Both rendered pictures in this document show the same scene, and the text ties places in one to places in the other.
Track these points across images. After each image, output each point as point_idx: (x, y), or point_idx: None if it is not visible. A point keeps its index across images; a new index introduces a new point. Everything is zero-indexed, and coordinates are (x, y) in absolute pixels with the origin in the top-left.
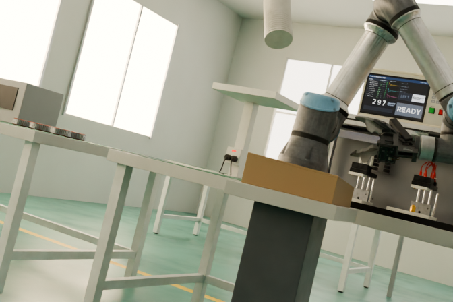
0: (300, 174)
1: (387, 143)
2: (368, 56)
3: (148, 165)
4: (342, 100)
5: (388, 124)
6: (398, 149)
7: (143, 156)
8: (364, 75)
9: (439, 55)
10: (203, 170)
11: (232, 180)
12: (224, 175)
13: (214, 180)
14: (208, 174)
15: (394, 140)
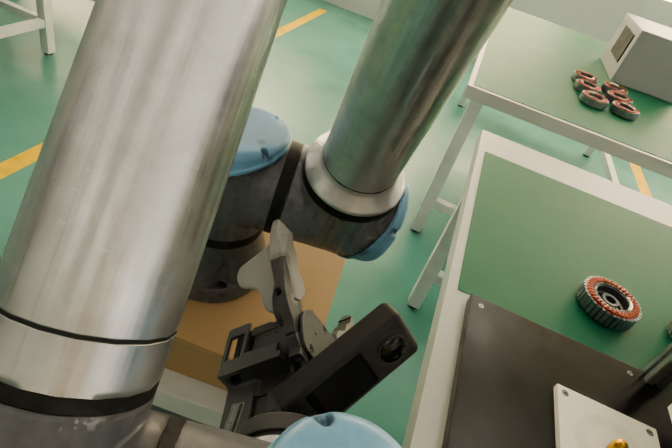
0: None
1: (227, 347)
2: (373, 39)
3: (471, 167)
4: (325, 162)
5: (286, 302)
6: (230, 390)
7: (484, 154)
8: (367, 110)
9: (67, 81)
10: (496, 209)
11: (456, 241)
12: (569, 239)
13: (457, 228)
14: (462, 214)
15: (243, 357)
